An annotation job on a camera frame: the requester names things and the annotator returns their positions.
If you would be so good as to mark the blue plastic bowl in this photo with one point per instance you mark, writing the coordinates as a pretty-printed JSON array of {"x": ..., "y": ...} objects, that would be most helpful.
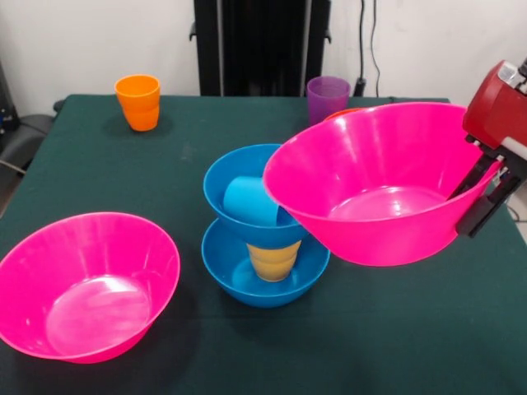
[
  {"x": 218, "y": 177},
  {"x": 222, "y": 271}
]

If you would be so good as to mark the dark green table cloth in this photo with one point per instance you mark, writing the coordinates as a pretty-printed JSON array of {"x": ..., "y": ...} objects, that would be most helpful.
[{"x": 370, "y": 329}]

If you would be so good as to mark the purple plastic cup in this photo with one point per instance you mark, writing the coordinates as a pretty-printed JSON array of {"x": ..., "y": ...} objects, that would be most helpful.
[{"x": 325, "y": 98}]

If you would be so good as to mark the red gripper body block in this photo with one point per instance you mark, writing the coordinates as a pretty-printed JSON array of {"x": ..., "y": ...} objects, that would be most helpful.
[{"x": 494, "y": 111}]

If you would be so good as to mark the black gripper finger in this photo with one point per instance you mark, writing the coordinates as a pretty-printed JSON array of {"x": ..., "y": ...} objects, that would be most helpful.
[
  {"x": 469, "y": 181},
  {"x": 488, "y": 205}
]

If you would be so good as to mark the pink plastic bowl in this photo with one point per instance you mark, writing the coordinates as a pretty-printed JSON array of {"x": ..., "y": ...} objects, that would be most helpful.
[
  {"x": 82, "y": 288},
  {"x": 370, "y": 230}
]

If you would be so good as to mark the black upright post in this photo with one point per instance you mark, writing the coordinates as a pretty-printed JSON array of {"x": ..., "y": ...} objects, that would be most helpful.
[{"x": 255, "y": 41}]

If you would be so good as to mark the orange plastic cup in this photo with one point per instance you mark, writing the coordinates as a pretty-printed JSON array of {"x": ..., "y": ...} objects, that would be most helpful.
[{"x": 138, "y": 103}]

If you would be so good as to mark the light blue plastic cup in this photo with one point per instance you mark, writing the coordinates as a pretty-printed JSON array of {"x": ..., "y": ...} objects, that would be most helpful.
[{"x": 251, "y": 203}]

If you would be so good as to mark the red-orange plastic bowl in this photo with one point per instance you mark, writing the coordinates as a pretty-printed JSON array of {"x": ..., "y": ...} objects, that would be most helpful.
[{"x": 343, "y": 112}]

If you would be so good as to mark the yellow plastic cup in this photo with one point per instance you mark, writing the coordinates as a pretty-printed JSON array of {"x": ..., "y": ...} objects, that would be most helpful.
[{"x": 273, "y": 263}]

